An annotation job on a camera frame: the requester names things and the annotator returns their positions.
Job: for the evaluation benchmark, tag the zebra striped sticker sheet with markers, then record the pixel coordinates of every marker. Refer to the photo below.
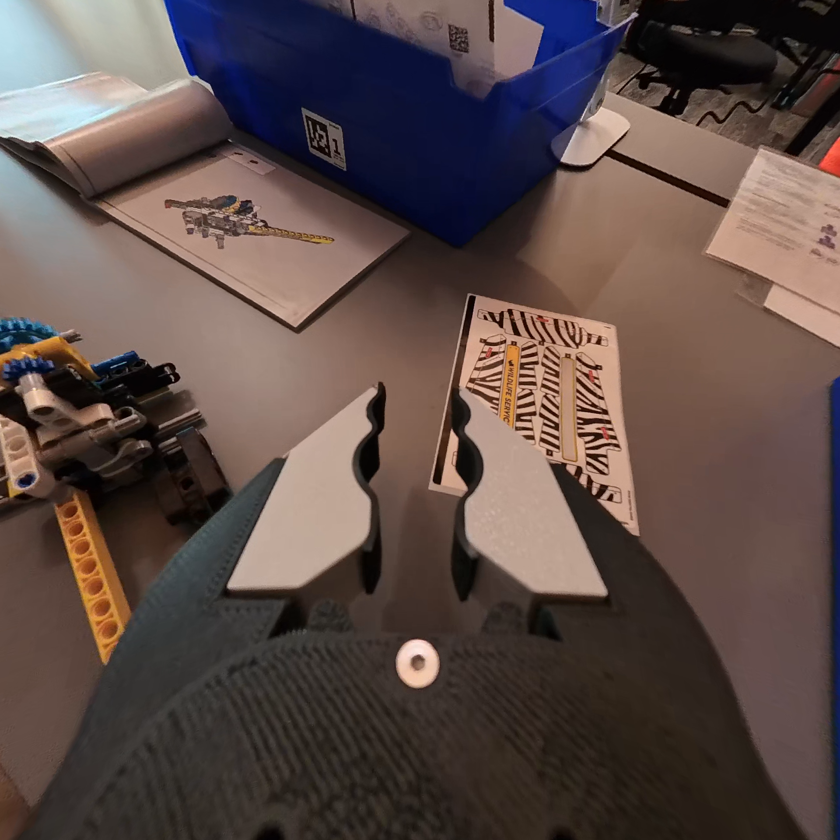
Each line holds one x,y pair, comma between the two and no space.
558,367

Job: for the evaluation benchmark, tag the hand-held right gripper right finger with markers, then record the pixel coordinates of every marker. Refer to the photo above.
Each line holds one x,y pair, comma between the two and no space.
525,518

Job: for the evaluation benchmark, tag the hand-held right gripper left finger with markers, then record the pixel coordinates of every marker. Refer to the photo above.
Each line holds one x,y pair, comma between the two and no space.
308,499

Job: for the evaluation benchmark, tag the blue plastic storage bin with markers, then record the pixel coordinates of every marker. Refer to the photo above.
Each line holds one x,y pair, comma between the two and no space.
407,138

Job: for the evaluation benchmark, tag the blue flat board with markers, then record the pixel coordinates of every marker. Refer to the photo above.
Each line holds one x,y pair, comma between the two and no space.
836,459

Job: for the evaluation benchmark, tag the black office chair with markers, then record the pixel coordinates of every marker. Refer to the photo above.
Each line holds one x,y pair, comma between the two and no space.
709,52

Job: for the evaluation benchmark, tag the white cardboard box in bin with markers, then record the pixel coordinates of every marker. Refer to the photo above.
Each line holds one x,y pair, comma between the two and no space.
420,33

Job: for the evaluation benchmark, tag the laminated printed paper sheet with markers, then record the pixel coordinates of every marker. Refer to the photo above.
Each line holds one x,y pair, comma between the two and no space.
781,223

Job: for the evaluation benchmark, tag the lego instruction booklet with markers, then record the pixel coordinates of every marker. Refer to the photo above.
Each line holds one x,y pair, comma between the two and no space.
262,262

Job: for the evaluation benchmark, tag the plain white paper sheet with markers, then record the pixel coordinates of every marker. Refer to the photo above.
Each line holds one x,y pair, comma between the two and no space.
518,46

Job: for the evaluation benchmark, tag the partly built lego model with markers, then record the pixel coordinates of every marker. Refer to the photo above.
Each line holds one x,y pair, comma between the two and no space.
98,420

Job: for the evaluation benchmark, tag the white monitor stand base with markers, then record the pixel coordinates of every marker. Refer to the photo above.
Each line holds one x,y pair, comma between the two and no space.
590,141

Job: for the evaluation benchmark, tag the white paper in clear sleeve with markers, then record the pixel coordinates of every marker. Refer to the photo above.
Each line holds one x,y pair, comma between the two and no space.
807,316

